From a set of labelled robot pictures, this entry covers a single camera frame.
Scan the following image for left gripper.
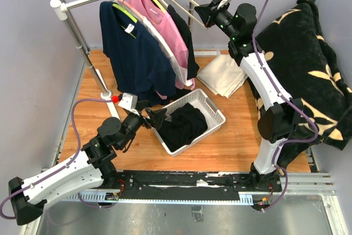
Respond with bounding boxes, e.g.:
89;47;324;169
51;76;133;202
118;100;167;150

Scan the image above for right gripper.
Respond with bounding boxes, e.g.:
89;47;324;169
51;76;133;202
195;0;238;40

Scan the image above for black t shirt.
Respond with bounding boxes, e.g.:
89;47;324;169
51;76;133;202
158;103;208;152
166;4;200;80

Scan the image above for metal clothes rack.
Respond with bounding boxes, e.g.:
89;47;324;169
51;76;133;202
49;0;221;122

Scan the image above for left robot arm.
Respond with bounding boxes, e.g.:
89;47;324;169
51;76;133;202
1;94;167;226

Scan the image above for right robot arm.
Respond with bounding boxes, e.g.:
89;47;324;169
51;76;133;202
195;0;303;191

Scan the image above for pink t shirt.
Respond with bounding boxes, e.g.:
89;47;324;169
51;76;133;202
127;0;195;89

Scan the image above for navy blue t shirt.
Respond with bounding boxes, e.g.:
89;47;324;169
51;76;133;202
99;2;177;106

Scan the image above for white t shirt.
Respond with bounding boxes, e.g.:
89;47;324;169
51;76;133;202
107;0;190;87

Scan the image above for green hanger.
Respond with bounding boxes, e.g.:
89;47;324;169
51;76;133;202
113;3;137;35

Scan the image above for pink white hanger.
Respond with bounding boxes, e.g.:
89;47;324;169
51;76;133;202
109;0;144;22

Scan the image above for folded cream cloth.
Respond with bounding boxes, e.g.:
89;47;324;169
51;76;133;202
197;54;248;99

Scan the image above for white plastic basket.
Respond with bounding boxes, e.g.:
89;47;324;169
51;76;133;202
153;89;226;157

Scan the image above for black floral blanket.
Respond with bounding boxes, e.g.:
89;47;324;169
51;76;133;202
256;0;351;168

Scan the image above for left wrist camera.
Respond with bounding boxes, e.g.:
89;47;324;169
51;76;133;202
111;92;138;111

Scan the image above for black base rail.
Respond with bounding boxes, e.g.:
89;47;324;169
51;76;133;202
117;170;283;202

